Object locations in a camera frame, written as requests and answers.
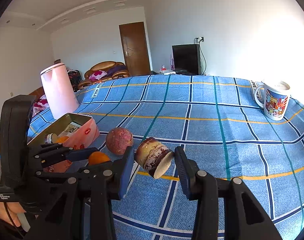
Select pink bottle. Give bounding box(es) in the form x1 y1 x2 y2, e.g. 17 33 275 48
170 54 175 71

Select white tv stand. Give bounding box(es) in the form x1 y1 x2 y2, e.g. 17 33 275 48
159 69 176 75

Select pink tin box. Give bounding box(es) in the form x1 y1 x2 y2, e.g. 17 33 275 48
28 113 99 175

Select black power cable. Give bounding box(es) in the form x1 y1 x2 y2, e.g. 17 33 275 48
193 36 208 75

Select black television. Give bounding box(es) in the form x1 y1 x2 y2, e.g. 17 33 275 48
172 44 201 75

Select floral pink armchair cushion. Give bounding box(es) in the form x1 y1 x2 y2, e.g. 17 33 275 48
89 70 107 82

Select white cartoon mug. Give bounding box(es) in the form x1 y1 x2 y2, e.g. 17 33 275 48
255 81 290 121

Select purple passion fruit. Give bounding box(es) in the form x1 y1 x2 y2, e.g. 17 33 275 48
106 127 134 155

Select person's left hand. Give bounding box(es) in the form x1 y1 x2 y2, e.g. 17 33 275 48
0 202 25 227

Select brown leather armchair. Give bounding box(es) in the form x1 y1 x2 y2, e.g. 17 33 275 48
78 61 130 90

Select blue plaid tablecloth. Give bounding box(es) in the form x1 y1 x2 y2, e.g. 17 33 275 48
75 75 304 239

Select dark wooden door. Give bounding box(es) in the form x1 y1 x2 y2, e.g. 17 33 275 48
119 22 150 76

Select large orange mandarin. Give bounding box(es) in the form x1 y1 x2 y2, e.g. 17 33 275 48
56 136 69 144

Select pink electric kettle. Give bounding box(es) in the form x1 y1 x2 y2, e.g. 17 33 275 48
40 63 79 120

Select small orange tangerine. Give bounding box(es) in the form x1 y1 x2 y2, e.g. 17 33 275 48
88 151 110 166

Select printed paper leaflet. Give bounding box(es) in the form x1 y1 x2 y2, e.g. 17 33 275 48
58 122 81 137

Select brown leather sofa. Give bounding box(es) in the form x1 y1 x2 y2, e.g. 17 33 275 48
29 86 49 117

